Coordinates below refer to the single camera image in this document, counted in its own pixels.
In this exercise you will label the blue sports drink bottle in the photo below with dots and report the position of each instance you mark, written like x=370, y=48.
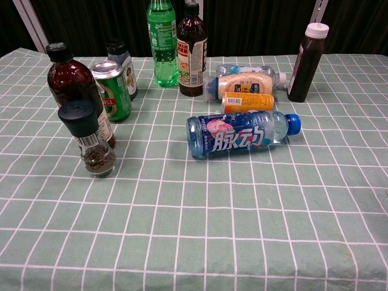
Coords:
x=236, y=138

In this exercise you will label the beige mayonnaise squeeze bottle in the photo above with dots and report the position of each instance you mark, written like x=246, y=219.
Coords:
x=239, y=85

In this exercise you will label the brown tea bottle yellow label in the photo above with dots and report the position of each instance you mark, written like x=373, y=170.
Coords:
x=191, y=57

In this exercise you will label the clear water bottle blue label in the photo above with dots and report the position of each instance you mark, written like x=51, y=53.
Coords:
x=242, y=69

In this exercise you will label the green soda bottle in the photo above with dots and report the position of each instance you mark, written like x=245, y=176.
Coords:
x=163, y=51

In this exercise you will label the small bottle with mushroom label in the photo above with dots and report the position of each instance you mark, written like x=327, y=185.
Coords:
x=128, y=69

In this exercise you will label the dark juice bottle white cap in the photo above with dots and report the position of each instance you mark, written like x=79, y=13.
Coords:
x=304, y=69

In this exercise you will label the dark brown bottle black cap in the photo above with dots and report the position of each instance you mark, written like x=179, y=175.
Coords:
x=71, y=82

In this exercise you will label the green checkered tablecloth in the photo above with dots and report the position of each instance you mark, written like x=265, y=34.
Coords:
x=194, y=212

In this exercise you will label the orange drink can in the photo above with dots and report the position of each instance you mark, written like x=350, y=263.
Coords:
x=250, y=102

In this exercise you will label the green beer can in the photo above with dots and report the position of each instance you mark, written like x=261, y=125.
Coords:
x=116, y=95

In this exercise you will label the pepper grinder with black cap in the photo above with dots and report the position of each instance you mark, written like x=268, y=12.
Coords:
x=91, y=142

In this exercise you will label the black curtain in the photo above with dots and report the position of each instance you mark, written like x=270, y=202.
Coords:
x=254, y=27

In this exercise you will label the white perforated metal rail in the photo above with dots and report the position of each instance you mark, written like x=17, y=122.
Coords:
x=319, y=12

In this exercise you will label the white metal frame post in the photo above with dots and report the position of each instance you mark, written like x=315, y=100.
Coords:
x=28, y=22

